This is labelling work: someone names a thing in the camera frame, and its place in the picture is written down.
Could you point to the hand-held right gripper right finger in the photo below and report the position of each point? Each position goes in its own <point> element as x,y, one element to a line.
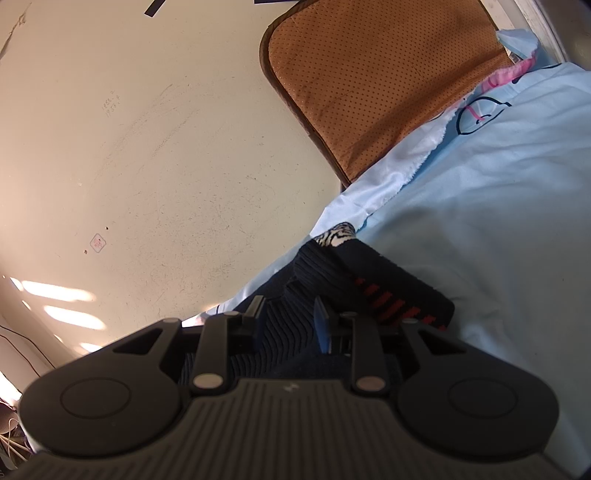
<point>323,330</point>

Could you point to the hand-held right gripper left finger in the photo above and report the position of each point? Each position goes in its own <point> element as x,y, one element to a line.
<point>257,323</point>

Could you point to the black red patterned sock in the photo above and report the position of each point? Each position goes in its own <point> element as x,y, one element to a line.
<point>332,272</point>

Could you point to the light blue printed blanket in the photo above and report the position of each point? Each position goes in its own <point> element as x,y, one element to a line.
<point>498,221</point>

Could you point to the brown perforated cushion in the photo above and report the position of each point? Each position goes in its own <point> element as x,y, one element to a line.
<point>378,78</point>

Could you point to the black tape strip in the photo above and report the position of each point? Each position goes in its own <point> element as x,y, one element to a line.
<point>154,6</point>
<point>272,1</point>

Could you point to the pink wall sticker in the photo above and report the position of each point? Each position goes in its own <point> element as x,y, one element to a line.
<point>97,242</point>

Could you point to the grey metal window frame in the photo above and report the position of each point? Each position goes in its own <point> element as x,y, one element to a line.
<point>531,21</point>

